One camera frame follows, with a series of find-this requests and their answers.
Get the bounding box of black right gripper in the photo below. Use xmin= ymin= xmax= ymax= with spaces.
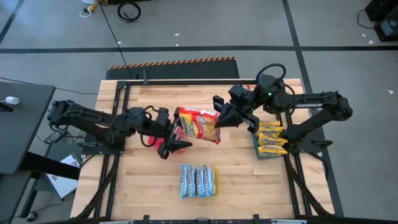
xmin=213 ymin=92 xmax=265 ymax=134

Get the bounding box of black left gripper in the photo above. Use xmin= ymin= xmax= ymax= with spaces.
xmin=148 ymin=107 xmax=193 ymax=160

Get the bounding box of yellow plastic bin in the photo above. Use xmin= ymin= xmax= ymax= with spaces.
xmin=179 ymin=166 xmax=220 ymax=200

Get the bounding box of red plastic bin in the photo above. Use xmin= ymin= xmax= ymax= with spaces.
xmin=147 ymin=135 xmax=187 ymax=155

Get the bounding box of blue plastic bin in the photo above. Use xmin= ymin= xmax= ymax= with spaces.
xmin=251 ymin=133 xmax=290 ymax=161

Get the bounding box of black hazard-striped floor mat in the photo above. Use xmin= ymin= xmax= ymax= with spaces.
xmin=106 ymin=57 xmax=240 ymax=80

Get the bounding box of black power adapter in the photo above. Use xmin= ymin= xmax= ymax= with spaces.
xmin=44 ymin=129 xmax=65 ymax=144

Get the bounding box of white printed sheet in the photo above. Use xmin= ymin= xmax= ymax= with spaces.
xmin=45 ymin=152 xmax=82 ymax=202

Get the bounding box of black desk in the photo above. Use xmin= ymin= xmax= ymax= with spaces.
xmin=0 ymin=81 xmax=56 ymax=175

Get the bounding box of black equipment case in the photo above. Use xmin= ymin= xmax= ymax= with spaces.
xmin=364 ymin=0 xmax=398 ymax=43

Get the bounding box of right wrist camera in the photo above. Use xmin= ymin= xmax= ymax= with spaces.
xmin=228 ymin=84 xmax=249 ymax=103

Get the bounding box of black metal table frame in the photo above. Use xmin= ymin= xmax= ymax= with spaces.
xmin=71 ymin=72 xmax=335 ymax=224

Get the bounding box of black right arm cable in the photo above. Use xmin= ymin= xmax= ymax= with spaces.
xmin=255 ymin=63 xmax=287 ymax=83

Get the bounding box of long black floor cable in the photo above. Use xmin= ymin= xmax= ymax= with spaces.
xmin=98 ymin=0 xmax=134 ymax=80

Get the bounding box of coiled black cable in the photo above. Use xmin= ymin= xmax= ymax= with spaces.
xmin=117 ymin=1 xmax=142 ymax=23

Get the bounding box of yellow white extension cord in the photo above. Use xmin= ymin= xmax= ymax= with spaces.
xmin=79 ymin=0 xmax=108 ymax=19

